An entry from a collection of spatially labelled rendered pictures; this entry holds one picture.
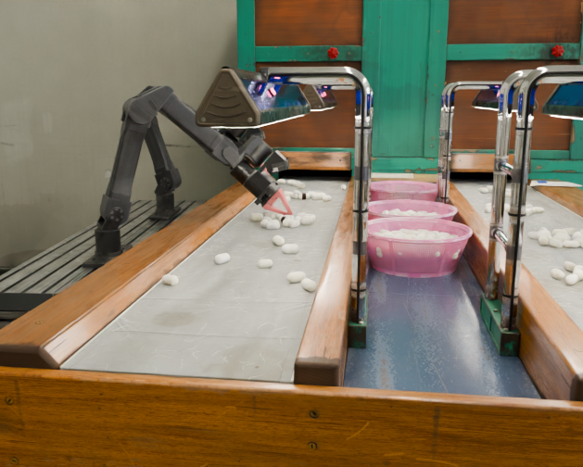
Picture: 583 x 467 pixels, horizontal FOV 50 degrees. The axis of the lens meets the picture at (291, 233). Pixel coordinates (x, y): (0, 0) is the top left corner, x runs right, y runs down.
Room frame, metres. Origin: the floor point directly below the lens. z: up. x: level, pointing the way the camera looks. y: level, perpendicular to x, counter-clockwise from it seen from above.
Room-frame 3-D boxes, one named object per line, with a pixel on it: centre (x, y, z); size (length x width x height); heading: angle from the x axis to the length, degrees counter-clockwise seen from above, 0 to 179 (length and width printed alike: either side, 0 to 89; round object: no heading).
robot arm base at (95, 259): (1.55, 0.47, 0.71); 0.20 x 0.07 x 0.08; 177
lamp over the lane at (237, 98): (1.07, 0.04, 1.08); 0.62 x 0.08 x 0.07; 172
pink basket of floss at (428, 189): (2.16, -0.39, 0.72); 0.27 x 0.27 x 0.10
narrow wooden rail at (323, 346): (1.58, -0.15, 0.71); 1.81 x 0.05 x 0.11; 172
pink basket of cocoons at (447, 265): (1.45, -0.30, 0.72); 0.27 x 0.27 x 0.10
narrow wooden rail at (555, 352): (1.54, -0.47, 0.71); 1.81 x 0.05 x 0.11; 172
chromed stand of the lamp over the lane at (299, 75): (1.05, -0.04, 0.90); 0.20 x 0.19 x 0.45; 172
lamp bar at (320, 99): (2.03, -0.09, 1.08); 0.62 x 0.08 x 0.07; 172
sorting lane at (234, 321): (1.61, 0.03, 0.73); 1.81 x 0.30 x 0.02; 172
